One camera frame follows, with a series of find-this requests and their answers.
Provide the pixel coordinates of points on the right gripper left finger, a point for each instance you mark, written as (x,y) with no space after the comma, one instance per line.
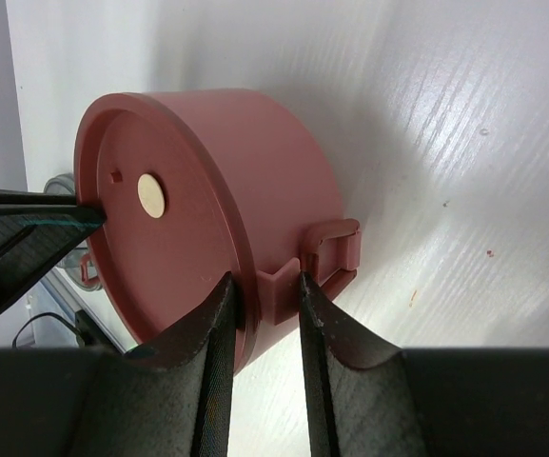
(168,397)

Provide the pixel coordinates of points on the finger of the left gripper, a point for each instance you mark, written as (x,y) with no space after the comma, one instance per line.
(38,230)

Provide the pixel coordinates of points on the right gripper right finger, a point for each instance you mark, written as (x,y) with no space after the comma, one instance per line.
(367,397)

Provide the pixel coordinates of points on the red steel bowl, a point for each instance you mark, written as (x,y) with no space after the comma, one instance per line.
(288,198)

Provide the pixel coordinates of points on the red lid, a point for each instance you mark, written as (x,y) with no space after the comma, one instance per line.
(173,228)

